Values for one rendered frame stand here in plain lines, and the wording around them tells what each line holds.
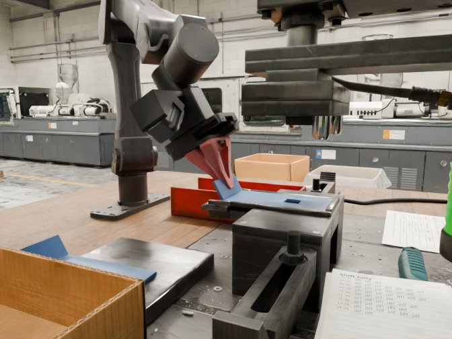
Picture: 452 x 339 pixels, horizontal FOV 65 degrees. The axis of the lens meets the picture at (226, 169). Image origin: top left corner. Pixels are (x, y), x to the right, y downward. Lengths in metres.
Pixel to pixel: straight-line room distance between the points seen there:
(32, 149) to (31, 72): 3.93
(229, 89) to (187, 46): 5.08
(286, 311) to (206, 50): 0.33
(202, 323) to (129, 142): 0.45
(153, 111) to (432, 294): 0.35
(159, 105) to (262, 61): 0.13
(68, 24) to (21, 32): 2.06
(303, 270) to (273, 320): 0.08
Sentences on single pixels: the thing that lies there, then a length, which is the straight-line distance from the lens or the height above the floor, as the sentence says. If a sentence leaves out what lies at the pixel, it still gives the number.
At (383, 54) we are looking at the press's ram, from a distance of 0.41.
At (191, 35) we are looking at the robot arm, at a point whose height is 1.20.
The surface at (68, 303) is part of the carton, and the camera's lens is 0.39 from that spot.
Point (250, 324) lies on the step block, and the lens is 0.22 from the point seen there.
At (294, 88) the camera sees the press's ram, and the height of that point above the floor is 1.13.
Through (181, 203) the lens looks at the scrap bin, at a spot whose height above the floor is 0.93.
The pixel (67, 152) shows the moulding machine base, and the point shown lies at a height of 0.29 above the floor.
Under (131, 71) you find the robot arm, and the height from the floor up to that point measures 1.19.
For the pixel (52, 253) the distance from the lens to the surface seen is 0.51.
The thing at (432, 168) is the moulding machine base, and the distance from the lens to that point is 4.94.
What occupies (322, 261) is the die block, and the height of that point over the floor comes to 0.96.
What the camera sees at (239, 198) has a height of 0.99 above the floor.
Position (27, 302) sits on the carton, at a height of 0.92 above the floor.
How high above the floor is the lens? 1.11
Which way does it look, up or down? 9 degrees down
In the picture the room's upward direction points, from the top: straight up
